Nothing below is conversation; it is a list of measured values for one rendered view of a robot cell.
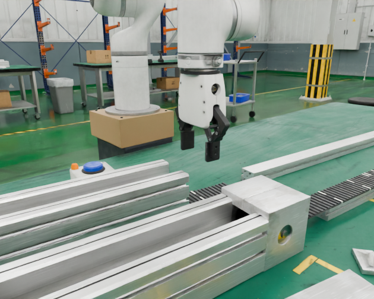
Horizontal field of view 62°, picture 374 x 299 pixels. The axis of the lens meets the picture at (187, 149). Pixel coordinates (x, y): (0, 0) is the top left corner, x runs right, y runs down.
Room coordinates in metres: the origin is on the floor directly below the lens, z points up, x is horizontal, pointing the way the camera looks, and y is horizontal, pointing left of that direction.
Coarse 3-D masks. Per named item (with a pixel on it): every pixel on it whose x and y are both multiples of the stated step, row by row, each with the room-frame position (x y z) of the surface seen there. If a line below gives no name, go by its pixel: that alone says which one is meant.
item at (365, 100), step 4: (348, 100) 3.31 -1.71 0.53; (352, 100) 3.25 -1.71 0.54; (356, 100) 3.21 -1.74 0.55; (360, 100) 3.22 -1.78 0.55; (364, 100) 3.24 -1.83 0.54; (368, 100) 3.24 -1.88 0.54; (372, 100) 3.24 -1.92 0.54; (360, 104) 3.16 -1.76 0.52; (364, 104) 3.13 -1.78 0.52; (368, 104) 3.12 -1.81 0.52; (372, 104) 3.11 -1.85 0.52
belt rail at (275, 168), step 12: (372, 132) 1.02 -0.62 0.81; (336, 144) 0.89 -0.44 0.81; (348, 144) 0.89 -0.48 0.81; (360, 144) 0.92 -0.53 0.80; (372, 144) 0.96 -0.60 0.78; (288, 156) 0.78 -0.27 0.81; (300, 156) 0.78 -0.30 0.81; (312, 156) 0.79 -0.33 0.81; (324, 156) 0.83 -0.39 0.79; (336, 156) 0.85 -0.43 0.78; (252, 168) 0.69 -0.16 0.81; (264, 168) 0.69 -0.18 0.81; (276, 168) 0.71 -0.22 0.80; (288, 168) 0.74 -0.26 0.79; (300, 168) 0.76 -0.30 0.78
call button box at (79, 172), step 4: (104, 164) 0.64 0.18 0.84; (108, 164) 0.64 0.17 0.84; (80, 168) 0.62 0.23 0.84; (104, 168) 0.61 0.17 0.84; (108, 168) 0.62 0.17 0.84; (112, 168) 0.62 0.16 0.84; (72, 172) 0.60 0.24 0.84; (76, 172) 0.60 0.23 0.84; (80, 172) 0.60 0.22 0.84; (84, 172) 0.59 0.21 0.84; (88, 172) 0.59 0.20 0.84; (92, 172) 0.59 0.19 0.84; (96, 172) 0.59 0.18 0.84; (100, 172) 0.60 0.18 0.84; (72, 176) 0.60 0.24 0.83; (76, 176) 0.58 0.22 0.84; (80, 176) 0.58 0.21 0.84; (84, 176) 0.58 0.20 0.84
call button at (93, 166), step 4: (84, 164) 0.61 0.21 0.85; (88, 164) 0.61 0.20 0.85; (92, 164) 0.61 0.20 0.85; (96, 164) 0.61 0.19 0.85; (100, 164) 0.61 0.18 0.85; (84, 168) 0.60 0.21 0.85; (88, 168) 0.59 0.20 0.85; (92, 168) 0.59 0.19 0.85; (96, 168) 0.59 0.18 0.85; (100, 168) 0.60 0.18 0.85
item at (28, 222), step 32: (160, 160) 0.60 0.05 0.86; (32, 192) 0.45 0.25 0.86; (64, 192) 0.48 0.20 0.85; (96, 192) 0.45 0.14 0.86; (128, 192) 0.46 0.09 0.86; (160, 192) 0.51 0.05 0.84; (0, 224) 0.36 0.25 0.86; (32, 224) 0.38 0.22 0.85; (64, 224) 0.40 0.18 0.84; (96, 224) 0.43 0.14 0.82; (0, 256) 0.37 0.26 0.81
